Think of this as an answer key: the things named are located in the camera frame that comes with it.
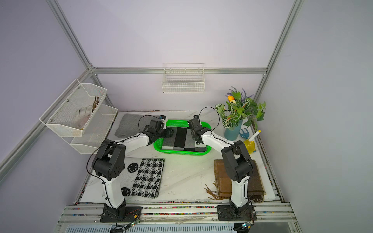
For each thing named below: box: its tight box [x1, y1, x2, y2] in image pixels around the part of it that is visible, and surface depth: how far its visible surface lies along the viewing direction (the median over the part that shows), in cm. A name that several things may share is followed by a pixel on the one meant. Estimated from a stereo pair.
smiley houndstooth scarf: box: [120, 157, 166, 199], surface depth 84 cm
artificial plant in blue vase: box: [215, 86, 266, 141], surface depth 80 cm
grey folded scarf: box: [114, 113, 159, 138], surface depth 109 cm
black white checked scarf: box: [161, 126, 207, 152], surface depth 100 cm
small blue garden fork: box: [238, 127, 250, 140], surface depth 106 cm
